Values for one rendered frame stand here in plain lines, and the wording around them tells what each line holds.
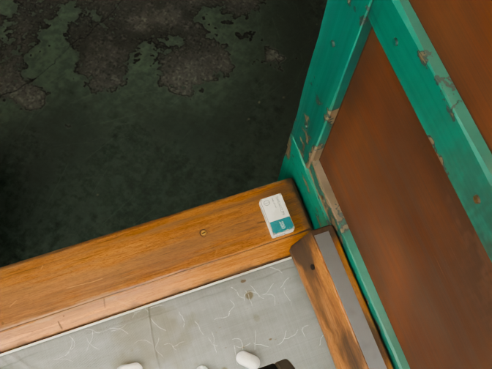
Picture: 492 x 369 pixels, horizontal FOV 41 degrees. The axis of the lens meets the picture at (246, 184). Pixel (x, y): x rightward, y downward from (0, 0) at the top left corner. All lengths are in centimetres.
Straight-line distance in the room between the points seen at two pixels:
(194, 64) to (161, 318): 118
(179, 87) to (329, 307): 121
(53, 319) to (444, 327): 55
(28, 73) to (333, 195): 134
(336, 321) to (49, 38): 148
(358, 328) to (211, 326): 23
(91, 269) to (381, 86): 52
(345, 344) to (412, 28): 47
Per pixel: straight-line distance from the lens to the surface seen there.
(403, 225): 76
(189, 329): 101
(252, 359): 98
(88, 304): 100
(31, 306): 102
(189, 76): 204
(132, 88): 202
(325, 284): 93
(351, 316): 91
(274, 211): 102
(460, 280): 68
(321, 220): 100
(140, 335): 101
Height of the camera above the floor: 173
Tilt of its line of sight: 67 degrees down
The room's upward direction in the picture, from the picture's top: 10 degrees clockwise
